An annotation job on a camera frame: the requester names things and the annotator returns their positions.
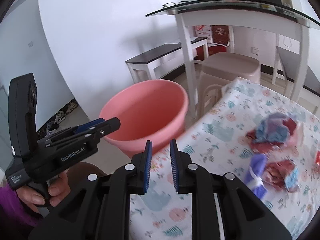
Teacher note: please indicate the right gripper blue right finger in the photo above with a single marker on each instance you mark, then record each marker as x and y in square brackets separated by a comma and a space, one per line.
[174, 167]

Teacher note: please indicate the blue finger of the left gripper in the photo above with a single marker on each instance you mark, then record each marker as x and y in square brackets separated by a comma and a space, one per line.
[88, 125]
[94, 134]

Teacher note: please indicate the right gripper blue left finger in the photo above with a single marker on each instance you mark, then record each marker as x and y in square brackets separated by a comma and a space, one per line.
[147, 166]

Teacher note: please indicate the purple bag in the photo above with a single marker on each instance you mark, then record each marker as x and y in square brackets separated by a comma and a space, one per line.
[253, 178]

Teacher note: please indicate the maroon blue wrapper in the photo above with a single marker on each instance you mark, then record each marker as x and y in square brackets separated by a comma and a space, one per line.
[282, 176]
[276, 131]

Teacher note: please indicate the left hand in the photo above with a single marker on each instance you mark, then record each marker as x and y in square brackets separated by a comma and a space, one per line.
[58, 190]

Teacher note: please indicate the shoes on floor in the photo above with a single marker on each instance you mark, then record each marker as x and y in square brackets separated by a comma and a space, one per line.
[53, 123]

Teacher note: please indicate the pink plastic basin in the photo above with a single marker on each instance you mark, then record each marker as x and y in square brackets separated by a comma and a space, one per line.
[153, 110]

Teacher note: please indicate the floral tablecloth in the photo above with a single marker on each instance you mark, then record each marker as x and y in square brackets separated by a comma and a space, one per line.
[218, 143]

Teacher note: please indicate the left dark-top white bench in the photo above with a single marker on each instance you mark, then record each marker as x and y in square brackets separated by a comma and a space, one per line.
[156, 63]

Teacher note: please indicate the beige plastic stool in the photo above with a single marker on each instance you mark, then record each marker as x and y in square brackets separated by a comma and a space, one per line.
[222, 68]

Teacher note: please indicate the white red gift bag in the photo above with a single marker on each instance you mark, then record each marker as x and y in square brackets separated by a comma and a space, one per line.
[203, 31]

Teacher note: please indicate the dark red gift bag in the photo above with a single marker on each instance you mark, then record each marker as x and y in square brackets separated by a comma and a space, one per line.
[220, 34]

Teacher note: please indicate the eyeglasses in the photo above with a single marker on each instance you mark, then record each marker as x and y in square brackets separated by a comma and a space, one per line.
[169, 5]

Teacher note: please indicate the white glass-top high table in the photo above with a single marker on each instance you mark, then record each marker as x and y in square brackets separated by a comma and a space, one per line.
[255, 14]

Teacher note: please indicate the wall socket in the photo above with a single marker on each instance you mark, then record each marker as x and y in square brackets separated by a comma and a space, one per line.
[255, 51]

